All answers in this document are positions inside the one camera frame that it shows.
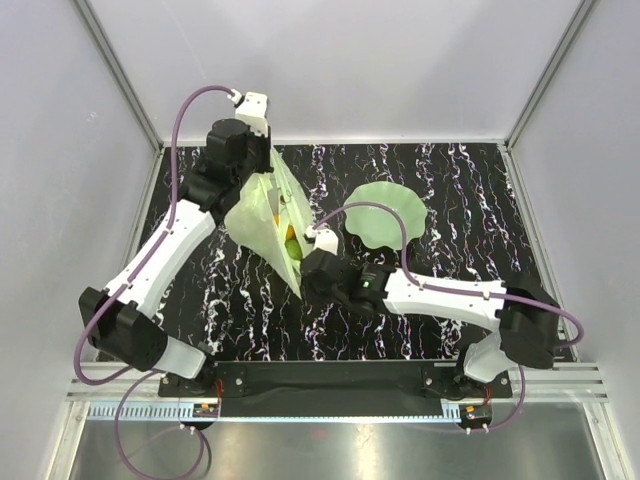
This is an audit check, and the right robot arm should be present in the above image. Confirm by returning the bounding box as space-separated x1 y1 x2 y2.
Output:
301 250 559 400

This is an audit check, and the aluminium frame rail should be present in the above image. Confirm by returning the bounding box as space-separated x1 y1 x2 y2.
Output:
74 0 165 149

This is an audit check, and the light green plastic bag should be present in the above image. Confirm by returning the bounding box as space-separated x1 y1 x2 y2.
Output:
224 149 314 296

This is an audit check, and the white slotted cable duct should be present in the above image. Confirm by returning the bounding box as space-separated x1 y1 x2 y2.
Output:
87 400 220 422

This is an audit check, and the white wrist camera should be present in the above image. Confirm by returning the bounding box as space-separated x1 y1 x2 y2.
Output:
227 89 270 138
304 225 339 256

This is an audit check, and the green fruit in bag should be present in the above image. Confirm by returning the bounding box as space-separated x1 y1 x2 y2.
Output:
285 239 304 261

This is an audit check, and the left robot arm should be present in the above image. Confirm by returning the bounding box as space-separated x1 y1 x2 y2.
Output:
79 114 271 396

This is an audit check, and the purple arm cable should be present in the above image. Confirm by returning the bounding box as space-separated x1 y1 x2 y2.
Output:
309 200 587 434
73 85 239 479

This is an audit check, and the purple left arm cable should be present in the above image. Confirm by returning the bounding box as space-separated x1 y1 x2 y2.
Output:
73 85 239 479

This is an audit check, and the light green wavy bowl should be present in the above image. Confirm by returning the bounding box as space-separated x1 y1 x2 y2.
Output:
344 181 428 250

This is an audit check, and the black marble pattern mat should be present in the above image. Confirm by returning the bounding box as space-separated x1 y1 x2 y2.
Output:
155 143 539 361

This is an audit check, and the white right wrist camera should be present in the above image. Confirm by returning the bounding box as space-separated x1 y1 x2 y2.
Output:
304 225 339 256

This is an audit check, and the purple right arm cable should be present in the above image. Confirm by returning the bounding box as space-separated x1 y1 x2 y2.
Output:
309 200 587 434

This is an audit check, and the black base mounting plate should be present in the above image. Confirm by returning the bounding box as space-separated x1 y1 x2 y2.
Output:
158 360 512 419

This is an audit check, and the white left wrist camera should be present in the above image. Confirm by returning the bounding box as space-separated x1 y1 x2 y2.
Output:
227 89 270 138

